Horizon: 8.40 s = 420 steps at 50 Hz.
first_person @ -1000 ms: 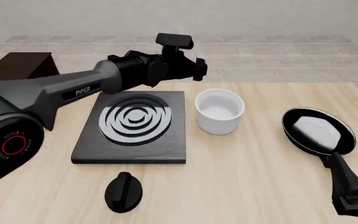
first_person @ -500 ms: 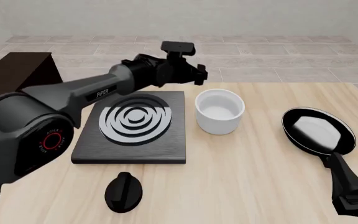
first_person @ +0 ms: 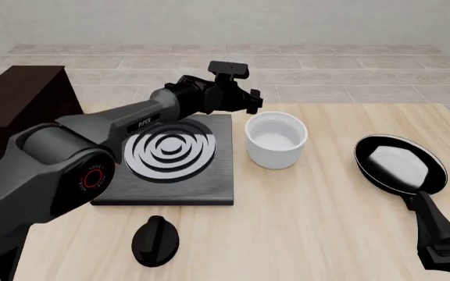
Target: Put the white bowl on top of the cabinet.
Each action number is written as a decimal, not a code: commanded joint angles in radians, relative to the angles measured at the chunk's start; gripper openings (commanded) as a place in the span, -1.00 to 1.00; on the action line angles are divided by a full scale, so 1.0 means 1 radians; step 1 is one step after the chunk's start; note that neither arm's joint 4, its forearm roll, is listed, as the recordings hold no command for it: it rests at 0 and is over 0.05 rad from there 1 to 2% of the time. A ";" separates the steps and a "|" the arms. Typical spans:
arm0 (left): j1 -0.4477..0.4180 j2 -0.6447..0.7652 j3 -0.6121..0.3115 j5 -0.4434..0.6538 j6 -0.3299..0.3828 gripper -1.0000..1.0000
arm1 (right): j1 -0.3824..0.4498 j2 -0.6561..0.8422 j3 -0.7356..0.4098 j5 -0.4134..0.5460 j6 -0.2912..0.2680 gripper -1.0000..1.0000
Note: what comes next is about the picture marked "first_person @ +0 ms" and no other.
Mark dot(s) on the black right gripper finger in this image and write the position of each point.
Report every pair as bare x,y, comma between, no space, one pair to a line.
441,222

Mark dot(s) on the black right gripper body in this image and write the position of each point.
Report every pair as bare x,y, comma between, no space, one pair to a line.
443,259

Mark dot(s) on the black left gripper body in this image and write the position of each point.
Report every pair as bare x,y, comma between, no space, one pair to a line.
255,102

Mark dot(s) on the grey and black left robot arm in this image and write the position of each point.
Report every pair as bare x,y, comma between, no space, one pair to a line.
49,164

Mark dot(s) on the white bowl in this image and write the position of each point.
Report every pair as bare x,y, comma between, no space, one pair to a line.
276,152

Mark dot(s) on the dark brown wooden cabinet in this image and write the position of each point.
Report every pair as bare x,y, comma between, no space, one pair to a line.
22,96

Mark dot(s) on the black frying pan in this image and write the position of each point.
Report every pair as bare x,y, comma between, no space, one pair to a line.
389,172

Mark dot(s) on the flat black stove plate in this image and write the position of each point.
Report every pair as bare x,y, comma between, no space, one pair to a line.
205,187

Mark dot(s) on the round black stove knob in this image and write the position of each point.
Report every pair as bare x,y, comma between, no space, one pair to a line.
155,243

